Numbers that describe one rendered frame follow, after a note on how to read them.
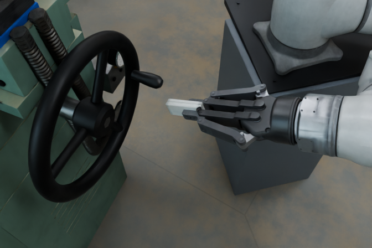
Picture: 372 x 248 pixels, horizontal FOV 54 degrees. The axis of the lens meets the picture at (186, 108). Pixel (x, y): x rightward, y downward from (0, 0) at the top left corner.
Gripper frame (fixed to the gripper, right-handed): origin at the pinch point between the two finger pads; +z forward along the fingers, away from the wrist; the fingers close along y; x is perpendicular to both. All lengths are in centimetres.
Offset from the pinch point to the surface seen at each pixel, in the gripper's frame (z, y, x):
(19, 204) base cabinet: 35.2, 22.7, 11.0
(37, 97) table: 16.2, 12.3, -14.3
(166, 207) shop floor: 36, -7, 69
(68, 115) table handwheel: 13.1, 11.8, -9.7
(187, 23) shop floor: 66, -102, 58
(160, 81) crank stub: 3.8, -1.1, -5.4
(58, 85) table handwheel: 4.8, 14.7, -20.4
